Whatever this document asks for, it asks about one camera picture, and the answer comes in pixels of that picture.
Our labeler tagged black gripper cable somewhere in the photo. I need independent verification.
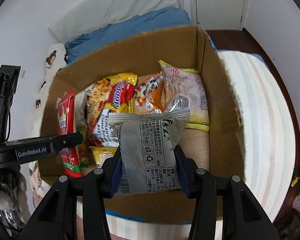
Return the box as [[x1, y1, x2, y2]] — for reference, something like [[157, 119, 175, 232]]
[[0, 97, 14, 140]]

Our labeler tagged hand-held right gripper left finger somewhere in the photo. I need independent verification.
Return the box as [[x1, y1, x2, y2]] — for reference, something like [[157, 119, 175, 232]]
[[19, 146, 125, 240]]

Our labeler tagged orange panda snack packet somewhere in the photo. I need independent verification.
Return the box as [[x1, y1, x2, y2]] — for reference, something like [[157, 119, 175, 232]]
[[134, 72, 167, 115]]

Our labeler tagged blue pillow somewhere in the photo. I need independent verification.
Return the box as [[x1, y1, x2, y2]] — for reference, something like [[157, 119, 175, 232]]
[[64, 7, 193, 64]]

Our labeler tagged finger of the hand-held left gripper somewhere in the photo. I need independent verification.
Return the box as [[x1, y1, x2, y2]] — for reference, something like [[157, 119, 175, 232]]
[[54, 132, 84, 153]]

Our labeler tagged white snack packet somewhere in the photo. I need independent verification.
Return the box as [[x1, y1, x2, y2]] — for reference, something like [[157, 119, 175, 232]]
[[74, 90, 90, 130]]

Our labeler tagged white pillow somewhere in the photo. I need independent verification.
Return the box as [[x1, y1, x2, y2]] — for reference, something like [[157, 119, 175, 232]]
[[48, 0, 184, 45]]

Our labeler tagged thin yellow snack packet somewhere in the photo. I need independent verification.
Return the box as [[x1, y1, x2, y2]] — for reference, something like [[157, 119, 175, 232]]
[[89, 145, 119, 168]]

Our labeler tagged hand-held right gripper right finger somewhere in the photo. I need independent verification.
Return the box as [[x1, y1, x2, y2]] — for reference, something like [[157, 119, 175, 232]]
[[174, 144, 280, 240]]

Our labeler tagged bear print pillow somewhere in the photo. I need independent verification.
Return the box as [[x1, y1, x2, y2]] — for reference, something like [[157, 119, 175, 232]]
[[31, 43, 68, 140]]

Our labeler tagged grey snack packet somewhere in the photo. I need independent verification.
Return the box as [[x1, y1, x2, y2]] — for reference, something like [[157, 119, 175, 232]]
[[109, 109, 192, 195]]

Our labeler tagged white door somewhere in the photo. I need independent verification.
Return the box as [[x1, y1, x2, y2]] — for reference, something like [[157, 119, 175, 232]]
[[187, 0, 248, 30]]

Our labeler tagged person's left hand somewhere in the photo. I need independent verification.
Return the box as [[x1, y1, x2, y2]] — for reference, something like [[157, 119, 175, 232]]
[[0, 172, 29, 214]]

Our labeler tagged large yellow noodle packet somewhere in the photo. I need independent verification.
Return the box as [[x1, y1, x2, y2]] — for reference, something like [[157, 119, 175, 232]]
[[85, 72, 138, 147]]

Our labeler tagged clear snack packet red print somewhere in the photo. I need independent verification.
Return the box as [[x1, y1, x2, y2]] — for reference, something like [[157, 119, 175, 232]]
[[158, 59, 210, 132]]

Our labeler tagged cat print striped blanket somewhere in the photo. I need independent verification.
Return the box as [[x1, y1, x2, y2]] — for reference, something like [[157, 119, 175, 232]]
[[27, 50, 297, 240]]

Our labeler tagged green snack packet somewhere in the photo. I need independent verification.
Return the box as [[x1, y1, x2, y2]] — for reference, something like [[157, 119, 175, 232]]
[[77, 127, 91, 169]]

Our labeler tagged red long snack packet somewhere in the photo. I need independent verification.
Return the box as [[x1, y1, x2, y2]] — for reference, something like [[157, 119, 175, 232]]
[[57, 90, 82, 178]]

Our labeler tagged blue printed cardboard box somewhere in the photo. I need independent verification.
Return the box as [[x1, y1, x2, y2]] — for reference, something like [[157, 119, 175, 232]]
[[37, 25, 247, 224]]

